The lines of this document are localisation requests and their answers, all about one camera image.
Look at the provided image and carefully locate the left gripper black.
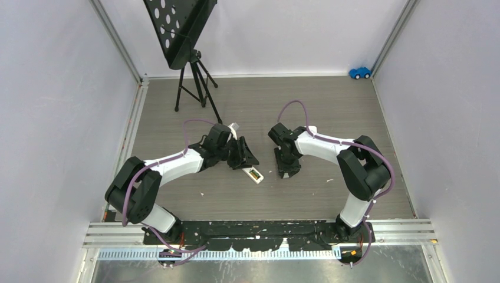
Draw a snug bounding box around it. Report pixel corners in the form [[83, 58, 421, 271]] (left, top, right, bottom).
[[216, 136, 258, 170]]

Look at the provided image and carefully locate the gold green AAA battery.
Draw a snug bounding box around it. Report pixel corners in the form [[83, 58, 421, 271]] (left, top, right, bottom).
[[249, 169, 261, 182]]

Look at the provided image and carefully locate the long white remote control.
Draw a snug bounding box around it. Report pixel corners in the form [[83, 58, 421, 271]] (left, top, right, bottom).
[[242, 166, 264, 184]]

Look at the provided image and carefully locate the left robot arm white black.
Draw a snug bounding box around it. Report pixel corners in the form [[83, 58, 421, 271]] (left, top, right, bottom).
[[104, 123, 264, 244]]

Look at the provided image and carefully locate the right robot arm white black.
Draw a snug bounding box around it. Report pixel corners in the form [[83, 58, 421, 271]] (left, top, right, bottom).
[[268, 123, 394, 242]]

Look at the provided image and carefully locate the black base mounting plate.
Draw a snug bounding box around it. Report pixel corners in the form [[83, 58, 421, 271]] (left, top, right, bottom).
[[143, 220, 375, 252]]

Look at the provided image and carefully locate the blue toy car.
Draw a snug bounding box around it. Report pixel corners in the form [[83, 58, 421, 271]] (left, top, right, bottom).
[[348, 67, 371, 80]]

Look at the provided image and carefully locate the black music stand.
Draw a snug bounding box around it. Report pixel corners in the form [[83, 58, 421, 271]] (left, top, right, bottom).
[[143, 0, 223, 124]]

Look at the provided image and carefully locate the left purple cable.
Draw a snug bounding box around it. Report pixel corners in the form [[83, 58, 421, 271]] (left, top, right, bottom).
[[121, 119, 218, 228]]

